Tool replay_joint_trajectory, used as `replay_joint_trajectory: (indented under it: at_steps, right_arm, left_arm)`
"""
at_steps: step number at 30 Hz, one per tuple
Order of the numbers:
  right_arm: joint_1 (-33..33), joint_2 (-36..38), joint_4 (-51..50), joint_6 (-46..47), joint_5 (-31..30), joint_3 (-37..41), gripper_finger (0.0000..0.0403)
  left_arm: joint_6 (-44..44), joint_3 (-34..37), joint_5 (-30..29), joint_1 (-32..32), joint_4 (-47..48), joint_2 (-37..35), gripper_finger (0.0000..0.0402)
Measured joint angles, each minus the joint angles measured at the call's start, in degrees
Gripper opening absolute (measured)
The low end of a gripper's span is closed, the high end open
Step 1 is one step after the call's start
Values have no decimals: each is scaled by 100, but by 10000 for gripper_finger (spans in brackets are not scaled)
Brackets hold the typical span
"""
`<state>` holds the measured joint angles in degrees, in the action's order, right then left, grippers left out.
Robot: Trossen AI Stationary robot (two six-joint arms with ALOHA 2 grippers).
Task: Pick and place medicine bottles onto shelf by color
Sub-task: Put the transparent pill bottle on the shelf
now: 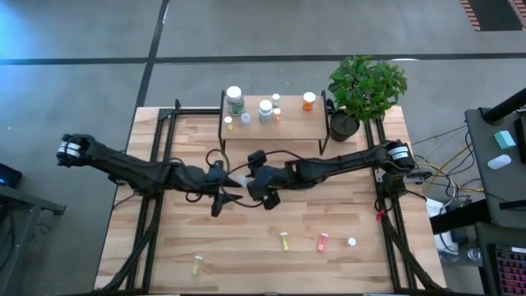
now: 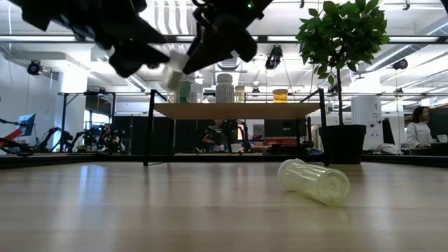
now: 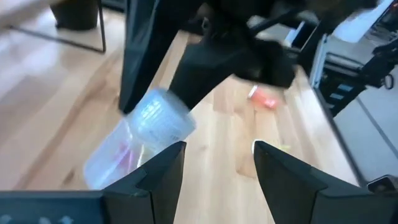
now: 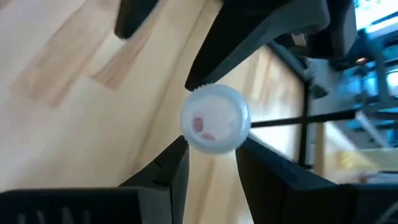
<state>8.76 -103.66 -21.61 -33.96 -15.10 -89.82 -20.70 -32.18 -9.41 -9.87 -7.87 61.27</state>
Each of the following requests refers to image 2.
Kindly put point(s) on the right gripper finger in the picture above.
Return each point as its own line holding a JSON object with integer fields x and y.
{"x": 206, "y": 52}

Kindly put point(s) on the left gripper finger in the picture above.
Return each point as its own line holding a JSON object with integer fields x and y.
{"x": 136, "y": 61}
{"x": 143, "y": 35}

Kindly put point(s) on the clear vial pink pills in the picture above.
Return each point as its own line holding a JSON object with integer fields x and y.
{"x": 176, "y": 63}

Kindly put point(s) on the green bottle white cap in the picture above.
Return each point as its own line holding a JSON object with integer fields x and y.
{"x": 185, "y": 94}

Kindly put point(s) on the clear yellowish vial with pills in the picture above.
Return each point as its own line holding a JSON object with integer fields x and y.
{"x": 240, "y": 95}

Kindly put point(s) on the amber bottle white cap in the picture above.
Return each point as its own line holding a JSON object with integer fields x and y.
{"x": 280, "y": 96}

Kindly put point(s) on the wooden shelf black metal legs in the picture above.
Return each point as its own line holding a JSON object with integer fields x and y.
{"x": 238, "y": 111}

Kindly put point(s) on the person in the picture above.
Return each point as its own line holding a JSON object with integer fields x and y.
{"x": 213, "y": 136}
{"x": 418, "y": 134}

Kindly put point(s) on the white paper cup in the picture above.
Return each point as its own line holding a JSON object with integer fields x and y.
{"x": 236, "y": 147}

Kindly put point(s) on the red storage bin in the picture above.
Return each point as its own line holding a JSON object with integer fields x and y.
{"x": 274, "y": 141}

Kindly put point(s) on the tilted blue-screen monitor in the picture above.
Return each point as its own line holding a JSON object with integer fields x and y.
{"x": 27, "y": 124}

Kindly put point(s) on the red padded bar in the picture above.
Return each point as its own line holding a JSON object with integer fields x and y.
{"x": 10, "y": 134}

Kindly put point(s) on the white cylindrical kiosk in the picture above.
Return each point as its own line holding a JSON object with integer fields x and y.
{"x": 365, "y": 115}

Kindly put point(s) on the green plant in black pot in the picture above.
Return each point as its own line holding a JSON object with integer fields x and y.
{"x": 344, "y": 143}

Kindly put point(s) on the white cloth heap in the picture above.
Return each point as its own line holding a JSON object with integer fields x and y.
{"x": 386, "y": 148}

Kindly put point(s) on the black computer monitor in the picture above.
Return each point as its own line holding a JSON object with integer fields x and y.
{"x": 440, "y": 122}

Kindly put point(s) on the ribbed ceiling air duct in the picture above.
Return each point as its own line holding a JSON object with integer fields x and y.
{"x": 229, "y": 64}

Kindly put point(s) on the black ceiling camera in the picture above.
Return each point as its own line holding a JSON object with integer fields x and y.
{"x": 35, "y": 67}
{"x": 400, "y": 64}
{"x": 274, "y": 57}

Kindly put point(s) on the black metal frame rig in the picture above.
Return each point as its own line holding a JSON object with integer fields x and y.
{"x": 87, "y": 94}

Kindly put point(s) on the black aluminium table frame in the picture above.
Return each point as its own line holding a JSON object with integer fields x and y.
{"x": 402, "y": 159}

